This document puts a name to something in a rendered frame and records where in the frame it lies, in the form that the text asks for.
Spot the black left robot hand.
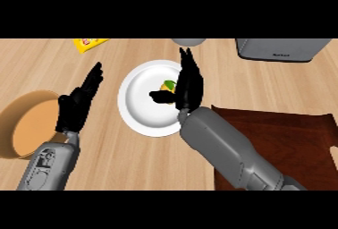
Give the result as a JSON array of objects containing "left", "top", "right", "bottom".
[{"left": 55, "top": 61, "right": 106, "bottom": 134}]

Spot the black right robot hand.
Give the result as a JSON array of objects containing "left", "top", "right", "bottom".
[{"left": 148, "top": 47, "right": 207, "bottom": 111}]

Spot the yellow lemon with green leaf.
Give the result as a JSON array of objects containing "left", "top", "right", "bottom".
[{"left": 160, "top": 80, "right": 179, "bottom": 94}]

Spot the white round plate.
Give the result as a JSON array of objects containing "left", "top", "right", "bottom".
[{"left": 117, "top": 59, "right": 188, "bottom": 138}]

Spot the dark brown wooden tray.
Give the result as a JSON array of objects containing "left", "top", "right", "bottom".
[{"left": 210, "top": 105, "right": 338, "bottom": 191}]

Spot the tan wooden bowl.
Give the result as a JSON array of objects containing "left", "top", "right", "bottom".
[{"left": 0, "top": 89, "right": 70, "bottom": 160}]

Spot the grey round object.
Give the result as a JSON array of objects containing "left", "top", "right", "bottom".
[{"left": 170, "top": 38, "right": 207, "bottom": 47}]

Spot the yellow snack packet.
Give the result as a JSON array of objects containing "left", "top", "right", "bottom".
[{"left": 71, "top": 38, "right": 111, "bottom": 55}]

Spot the grey boxy appliance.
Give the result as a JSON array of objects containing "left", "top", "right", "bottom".
[{"left": 233, "top": 38, "right": 332, "bottom": 64}]

